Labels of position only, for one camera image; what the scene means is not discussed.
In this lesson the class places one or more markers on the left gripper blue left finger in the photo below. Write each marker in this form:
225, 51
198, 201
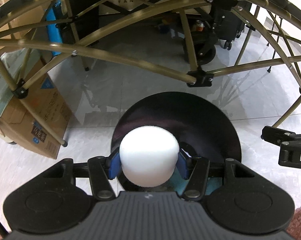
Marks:
101, 170

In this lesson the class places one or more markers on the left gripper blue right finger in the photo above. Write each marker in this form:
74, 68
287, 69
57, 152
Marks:
196, 169

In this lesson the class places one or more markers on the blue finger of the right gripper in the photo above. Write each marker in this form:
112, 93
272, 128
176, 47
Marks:
277, 136

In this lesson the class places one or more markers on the cardboard box with green liner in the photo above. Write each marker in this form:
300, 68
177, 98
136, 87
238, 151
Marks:
21, 127

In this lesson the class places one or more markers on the black round trash bin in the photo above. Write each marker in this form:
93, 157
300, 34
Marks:
200, 127

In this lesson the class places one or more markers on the tan folding slat table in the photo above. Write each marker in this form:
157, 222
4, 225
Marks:
173, 38

